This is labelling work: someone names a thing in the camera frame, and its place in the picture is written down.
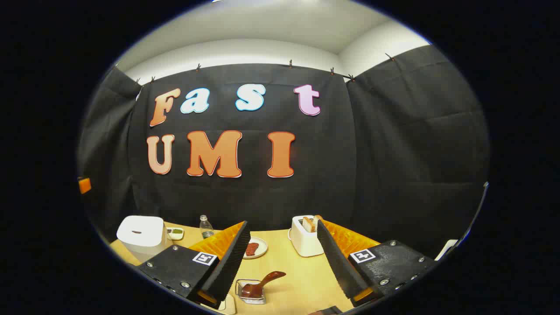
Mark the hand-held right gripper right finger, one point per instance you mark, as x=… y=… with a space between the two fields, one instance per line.
x=339 y=262

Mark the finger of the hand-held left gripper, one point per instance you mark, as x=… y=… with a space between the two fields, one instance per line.
x=84 y=185

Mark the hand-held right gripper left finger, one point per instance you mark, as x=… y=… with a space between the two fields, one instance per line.
x=232 y=262

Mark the brown wooden spoon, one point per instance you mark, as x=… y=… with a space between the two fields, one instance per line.
x=262 y=282

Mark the white rice cooker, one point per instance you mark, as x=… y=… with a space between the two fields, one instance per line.
x=140 y=240

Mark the clear plastic rice container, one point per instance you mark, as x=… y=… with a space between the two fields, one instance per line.
x=228 y=305

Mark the red meat piece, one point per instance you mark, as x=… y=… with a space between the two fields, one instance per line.
x=251 y=249

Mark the white oval plate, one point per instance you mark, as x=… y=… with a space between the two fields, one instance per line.
x=261 y=246

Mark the clear plastic water bottle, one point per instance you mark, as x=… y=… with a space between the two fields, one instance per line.
x=206 y=229

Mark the white toaster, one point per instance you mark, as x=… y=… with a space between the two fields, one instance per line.
x=302 y=243

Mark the bread slice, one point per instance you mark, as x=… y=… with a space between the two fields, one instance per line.
x=308 y=224
x=318 y=218

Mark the small white dish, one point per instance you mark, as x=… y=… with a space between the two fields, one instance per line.
x=176 y=233

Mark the black backdrop cloth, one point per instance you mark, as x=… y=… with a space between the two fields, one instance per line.
x=350 y=175

